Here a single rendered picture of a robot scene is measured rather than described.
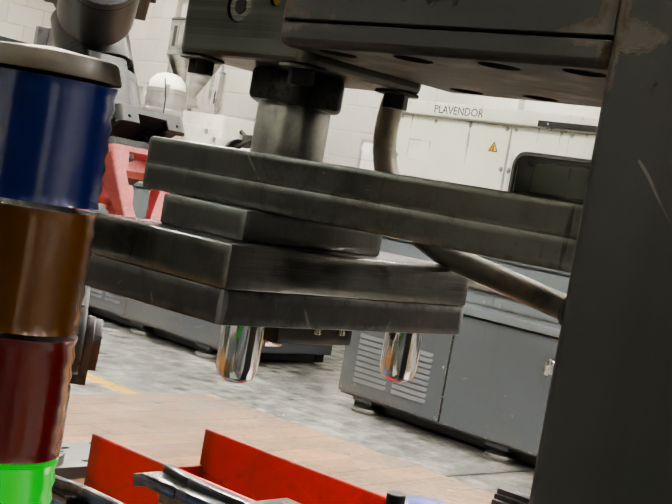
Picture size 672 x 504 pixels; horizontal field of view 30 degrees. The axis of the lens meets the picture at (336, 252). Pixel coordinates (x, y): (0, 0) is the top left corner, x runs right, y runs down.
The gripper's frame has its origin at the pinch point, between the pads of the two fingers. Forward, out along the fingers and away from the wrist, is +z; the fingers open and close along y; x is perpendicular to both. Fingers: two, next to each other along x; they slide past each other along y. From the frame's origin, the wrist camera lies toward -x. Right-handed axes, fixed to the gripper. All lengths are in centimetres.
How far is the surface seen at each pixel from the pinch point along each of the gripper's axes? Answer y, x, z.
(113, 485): -7.3, 1.5, 15.4
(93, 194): 40, -37, 17
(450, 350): -281, 454, -98
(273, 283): 28.7, -17.5, 14.0
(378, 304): 28.5, -9.8, 14.4
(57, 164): 41, -39, 17
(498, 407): -260, 452, -63
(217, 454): -7.7, 13.0, 13.3
